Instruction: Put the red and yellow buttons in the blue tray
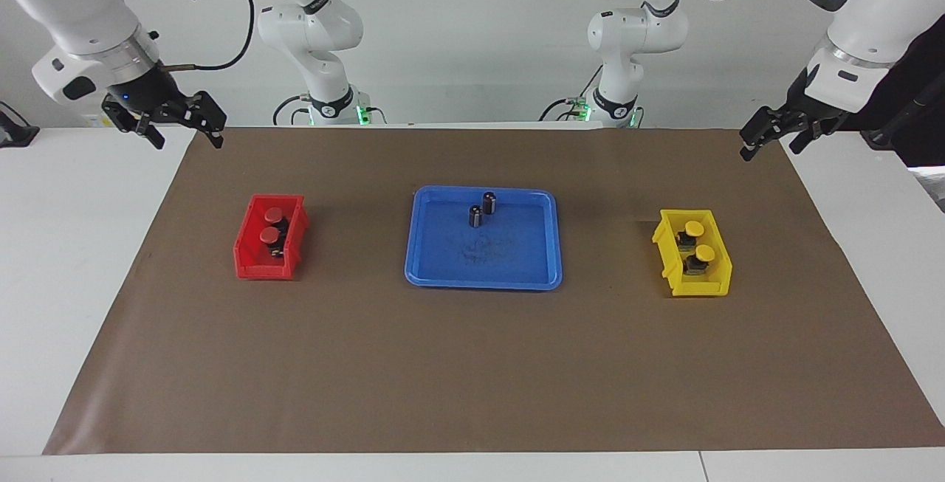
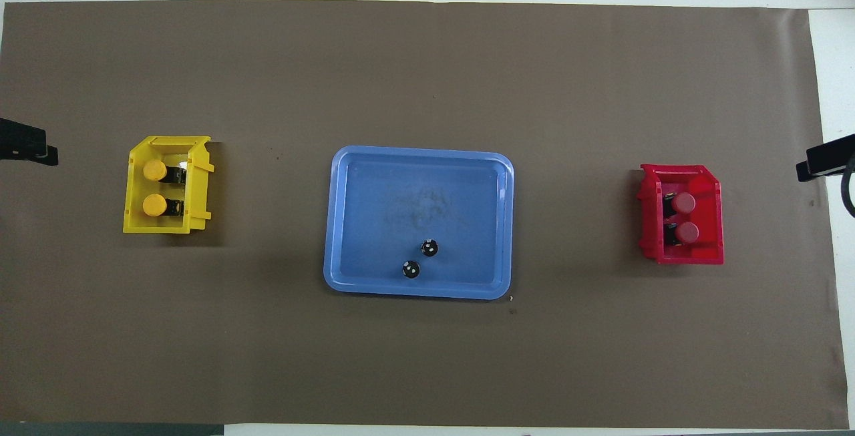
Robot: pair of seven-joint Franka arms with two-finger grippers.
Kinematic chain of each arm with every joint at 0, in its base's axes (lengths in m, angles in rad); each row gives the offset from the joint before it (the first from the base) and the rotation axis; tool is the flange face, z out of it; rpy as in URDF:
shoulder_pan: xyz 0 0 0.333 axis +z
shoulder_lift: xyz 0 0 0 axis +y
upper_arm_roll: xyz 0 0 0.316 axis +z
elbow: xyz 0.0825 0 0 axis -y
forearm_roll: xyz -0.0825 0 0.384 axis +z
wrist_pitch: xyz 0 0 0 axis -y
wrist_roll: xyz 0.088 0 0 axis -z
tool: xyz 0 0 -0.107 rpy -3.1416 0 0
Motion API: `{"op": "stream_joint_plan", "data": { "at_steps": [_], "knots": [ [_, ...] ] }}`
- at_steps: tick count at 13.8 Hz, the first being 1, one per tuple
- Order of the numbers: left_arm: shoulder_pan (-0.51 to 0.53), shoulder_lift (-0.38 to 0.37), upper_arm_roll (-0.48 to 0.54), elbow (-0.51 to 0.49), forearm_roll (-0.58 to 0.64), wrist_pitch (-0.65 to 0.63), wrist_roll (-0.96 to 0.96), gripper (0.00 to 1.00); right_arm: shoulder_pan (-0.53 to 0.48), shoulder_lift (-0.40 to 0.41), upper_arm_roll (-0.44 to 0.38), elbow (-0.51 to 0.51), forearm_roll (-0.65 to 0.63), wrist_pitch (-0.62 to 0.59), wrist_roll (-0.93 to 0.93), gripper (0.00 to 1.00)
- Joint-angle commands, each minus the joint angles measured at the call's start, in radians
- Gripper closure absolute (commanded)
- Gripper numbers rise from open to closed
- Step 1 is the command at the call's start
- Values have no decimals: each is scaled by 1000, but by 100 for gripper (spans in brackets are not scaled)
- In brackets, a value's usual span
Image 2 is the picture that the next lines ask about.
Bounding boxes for yellow push button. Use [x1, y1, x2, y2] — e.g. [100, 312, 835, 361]
[143, 159, 190, 184]
[142, 194, 184, 218]

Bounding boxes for yellow plastic bin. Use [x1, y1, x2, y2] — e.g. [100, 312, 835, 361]
[123, 136, 215, 234]

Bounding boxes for blue plastic tray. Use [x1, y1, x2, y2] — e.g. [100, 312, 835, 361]
[323, 146, 515, 300]

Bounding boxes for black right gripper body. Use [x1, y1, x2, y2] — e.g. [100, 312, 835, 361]
[807, 134, 855, 179]

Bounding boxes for red push button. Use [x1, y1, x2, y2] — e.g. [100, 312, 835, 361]
[661, 192, 697, 215]
[663, 222, 700, 245]

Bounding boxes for red plastic bin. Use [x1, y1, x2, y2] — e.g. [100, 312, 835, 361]
[636, 164, 725, 266]

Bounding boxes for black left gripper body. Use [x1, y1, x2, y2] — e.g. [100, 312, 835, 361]
[0, 118, 47, 160]

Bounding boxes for brown paper table mat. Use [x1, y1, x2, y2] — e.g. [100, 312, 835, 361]
[0, 0, 849, 430]

